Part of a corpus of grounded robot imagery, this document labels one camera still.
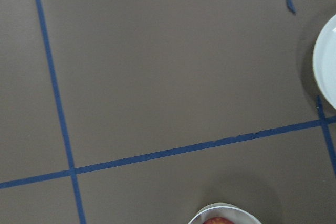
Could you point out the red yellow apple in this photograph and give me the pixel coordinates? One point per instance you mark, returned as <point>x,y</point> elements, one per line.
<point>218,220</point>

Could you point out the white bowl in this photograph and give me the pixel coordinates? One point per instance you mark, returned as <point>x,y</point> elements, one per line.
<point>229,211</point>

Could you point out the white round plate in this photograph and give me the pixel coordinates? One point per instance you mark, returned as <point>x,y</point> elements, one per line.
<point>323,61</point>

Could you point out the brown paper table cover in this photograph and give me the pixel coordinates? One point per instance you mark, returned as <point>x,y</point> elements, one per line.
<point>145,111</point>

